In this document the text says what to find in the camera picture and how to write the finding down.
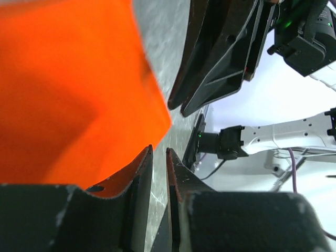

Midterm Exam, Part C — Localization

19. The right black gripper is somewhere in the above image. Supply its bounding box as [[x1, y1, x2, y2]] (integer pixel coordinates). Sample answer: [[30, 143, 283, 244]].
[[167, 0, 279, 118]]

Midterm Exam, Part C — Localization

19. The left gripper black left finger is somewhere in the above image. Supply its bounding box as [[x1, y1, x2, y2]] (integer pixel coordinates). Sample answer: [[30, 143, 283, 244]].
[[1, 146, 153, 251]]

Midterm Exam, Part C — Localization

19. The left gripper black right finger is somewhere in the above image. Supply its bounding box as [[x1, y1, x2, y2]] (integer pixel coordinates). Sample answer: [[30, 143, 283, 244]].
[[166, 148, 331, 251]]

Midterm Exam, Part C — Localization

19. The orange t-shirt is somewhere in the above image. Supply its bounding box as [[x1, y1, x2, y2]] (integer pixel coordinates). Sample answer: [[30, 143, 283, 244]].
[[1, 1, 172, 188]]

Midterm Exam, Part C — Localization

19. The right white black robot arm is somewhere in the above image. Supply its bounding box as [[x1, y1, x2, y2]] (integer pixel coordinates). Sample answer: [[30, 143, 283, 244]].
[[167, 1, 335, 161]]

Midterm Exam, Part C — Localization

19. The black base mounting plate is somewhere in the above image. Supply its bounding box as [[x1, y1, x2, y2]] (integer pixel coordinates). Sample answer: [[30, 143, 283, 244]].
[[182, 113, 205, 173]]

